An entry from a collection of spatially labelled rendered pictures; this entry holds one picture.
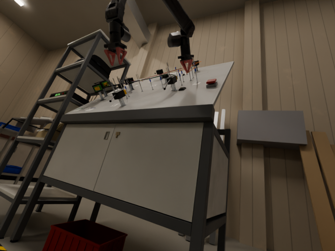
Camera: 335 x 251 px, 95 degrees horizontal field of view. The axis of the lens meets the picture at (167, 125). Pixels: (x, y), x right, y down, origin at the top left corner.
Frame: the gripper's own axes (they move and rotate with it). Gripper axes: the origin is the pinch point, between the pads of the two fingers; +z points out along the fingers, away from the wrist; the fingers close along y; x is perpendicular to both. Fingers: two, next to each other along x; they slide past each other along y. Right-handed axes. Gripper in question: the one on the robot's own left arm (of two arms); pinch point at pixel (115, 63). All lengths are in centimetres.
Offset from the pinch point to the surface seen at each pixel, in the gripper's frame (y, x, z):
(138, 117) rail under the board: -11.9, -2.6, 28.4
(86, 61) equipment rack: 72, -43, -21
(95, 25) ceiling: 382, -351, -256
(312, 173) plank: -153, -170, 103
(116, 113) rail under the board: 5.9, -6.1, 26.7
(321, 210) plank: -153, -141, 134
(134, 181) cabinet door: -17, 10, 58
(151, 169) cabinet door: -25, 8, 52
